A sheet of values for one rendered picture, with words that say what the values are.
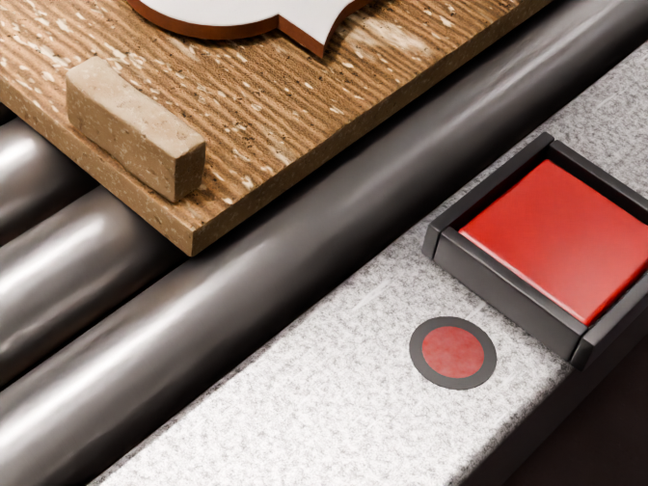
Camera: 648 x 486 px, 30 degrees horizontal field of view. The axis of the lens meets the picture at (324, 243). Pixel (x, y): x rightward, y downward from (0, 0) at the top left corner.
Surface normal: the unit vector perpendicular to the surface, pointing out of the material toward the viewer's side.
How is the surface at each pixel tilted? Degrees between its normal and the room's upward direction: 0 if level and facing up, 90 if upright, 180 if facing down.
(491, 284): 90
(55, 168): 49
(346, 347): 0
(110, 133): 90
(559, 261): 0
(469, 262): 90
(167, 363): 41
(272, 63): 0
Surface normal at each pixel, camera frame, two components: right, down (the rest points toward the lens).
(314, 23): 0.11, -0.65
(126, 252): 0.63, 0.01
